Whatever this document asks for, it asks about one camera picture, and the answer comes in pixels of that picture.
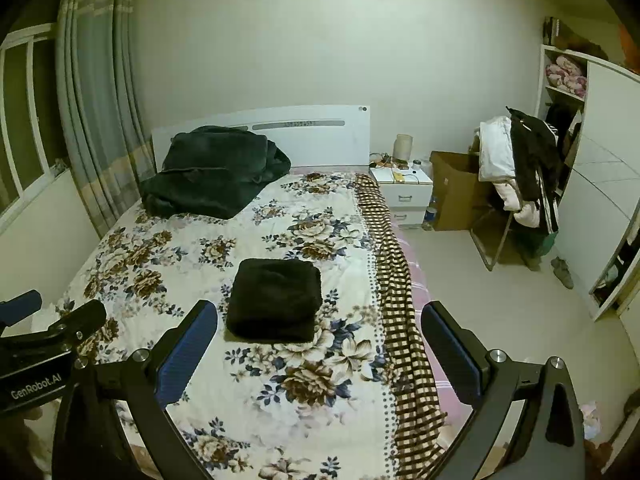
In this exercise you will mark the brown cardboard box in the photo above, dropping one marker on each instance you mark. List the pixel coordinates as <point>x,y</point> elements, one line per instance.
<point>455,190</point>

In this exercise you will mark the black fluffy pants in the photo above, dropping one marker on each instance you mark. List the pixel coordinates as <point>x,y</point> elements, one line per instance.
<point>275,300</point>

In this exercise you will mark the white nightstand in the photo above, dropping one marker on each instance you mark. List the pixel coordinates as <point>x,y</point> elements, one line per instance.
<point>407,200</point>

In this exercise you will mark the metal frame chair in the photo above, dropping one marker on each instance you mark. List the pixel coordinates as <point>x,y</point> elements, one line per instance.
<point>492,245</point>

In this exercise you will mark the dark green blanket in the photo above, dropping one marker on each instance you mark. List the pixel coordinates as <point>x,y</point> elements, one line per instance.
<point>215,170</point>

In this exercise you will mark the white clothes pile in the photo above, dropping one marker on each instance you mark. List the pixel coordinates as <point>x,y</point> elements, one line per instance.
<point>496,147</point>

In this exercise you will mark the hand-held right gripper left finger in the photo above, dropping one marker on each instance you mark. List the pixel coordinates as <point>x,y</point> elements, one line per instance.
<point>186,355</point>

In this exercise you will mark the pink folded blanket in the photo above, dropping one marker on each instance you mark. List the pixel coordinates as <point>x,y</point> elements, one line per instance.
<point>565,75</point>

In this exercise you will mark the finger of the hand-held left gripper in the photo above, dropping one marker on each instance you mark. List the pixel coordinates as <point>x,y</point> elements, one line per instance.
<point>82,321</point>
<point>20,306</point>

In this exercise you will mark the white bed headboard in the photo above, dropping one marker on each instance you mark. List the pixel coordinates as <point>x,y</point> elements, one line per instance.
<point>320,135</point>

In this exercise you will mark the grey striped curtain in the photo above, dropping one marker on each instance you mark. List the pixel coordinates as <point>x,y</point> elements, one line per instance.
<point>95,110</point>

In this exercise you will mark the grey shoe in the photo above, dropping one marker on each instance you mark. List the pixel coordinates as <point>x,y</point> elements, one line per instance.
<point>563,272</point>

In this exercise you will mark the beige table lamp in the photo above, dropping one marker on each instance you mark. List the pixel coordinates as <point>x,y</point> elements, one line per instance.
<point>403,147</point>

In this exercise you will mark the floral quilt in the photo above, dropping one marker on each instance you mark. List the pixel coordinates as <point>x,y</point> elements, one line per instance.
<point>165,240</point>

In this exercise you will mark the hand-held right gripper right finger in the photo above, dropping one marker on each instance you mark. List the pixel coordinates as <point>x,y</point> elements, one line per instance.
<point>452,355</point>

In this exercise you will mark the pale pink garment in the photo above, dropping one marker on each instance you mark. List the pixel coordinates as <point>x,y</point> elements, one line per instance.
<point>520,205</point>

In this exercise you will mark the white wardrobe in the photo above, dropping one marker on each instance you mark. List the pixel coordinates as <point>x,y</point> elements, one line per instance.
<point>595,200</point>

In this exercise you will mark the white framed window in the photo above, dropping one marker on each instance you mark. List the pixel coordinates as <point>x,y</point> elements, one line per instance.
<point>20,125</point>

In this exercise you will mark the brown checked blanket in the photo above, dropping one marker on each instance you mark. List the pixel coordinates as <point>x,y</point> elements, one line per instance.
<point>400,310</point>

